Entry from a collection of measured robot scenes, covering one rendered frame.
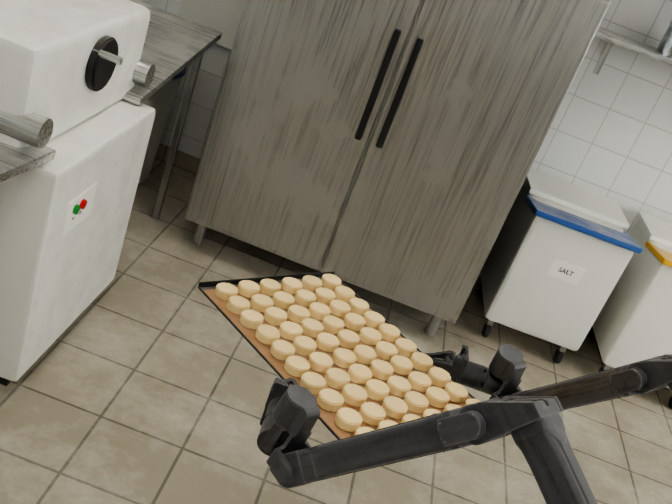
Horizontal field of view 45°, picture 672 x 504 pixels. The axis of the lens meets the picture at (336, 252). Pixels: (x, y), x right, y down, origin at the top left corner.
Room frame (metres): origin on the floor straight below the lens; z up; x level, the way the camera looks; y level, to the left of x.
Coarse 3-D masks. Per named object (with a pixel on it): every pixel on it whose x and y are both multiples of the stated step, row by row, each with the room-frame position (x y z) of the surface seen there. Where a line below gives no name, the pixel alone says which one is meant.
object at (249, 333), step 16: (224, 304) 1.52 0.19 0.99; (288, 320) 1.55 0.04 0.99; (320, 320) 1.60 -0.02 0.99; (336, 336) 1.55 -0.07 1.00; (400, 336) 1.65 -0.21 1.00; (432, 384) 1.49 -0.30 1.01; (368, 400) 1.35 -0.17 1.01; (320, 416) 1.24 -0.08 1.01; (336, 432) 1.21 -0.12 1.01; (352, 432) 1.23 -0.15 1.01
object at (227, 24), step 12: (192, 0) 4.30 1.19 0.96; (204, 0) 4.30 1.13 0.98; (216, 0) 4.30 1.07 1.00; (228, 0) 4.30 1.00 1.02; (240, 0) 4.29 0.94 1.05; (180, 12) 4.30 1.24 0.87; (192, 12) 4.30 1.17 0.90; (204, 12) 4.30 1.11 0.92; (216, 12) 4.30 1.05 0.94; (228, 12) 4.29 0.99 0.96; (240, 12) 4.29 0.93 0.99; (204, 24) 4.30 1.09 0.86; (216, 24) 4.29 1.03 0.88; (228, 24) 4.29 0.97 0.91; (228, 36) 4.29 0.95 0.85; (228, 48) 4.30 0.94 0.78
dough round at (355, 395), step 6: (348, 384) 1.35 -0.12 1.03; (354, 384) 1.35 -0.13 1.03; (342, 390) 1.33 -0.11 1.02; (348, 390) 1.33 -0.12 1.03; (354, 390) 1.33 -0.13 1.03; (360, 390) 1.34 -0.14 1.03; (348, 396) 1.31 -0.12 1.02; (354, 396) 1.31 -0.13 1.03; (360, 396) 1.32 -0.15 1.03; (366, 396) 1.33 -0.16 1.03; (348, 402) 1.31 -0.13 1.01; (354, 402) 1.31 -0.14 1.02; (360, 402) 1.31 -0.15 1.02
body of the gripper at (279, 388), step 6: (276, 384) 1.23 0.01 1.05; (282, 384) 1.23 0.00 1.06; (276, 390) 1.22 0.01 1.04; (282, 390) 1.23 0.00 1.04; (270, 396) 1.22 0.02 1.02; (276, 396) 1.22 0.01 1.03; (270, 402) 1.22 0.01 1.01; (276, 402) 1.21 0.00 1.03; (270, 408) 1.19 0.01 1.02; (264, 414) 1.22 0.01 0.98; (270, 414) 1.17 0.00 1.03
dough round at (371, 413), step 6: (366, 402) 1.31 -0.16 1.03; (372, 402) 1.31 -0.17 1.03; (360, 408) 1.29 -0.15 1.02; (366, 408) 1.29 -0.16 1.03; (372, 408) 1.29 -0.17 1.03; (378, 408) 1.30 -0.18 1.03; (360, 414) 1.28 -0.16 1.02; (366, 414) 1.27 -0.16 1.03; (372, 414) 1.28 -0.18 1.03; (378, 414) 1.28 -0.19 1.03; (384, 414) 1.29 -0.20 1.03; (366, 420) 1.27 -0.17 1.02; (372, 420) 1.27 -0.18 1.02; (378, 420) 1.27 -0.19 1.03
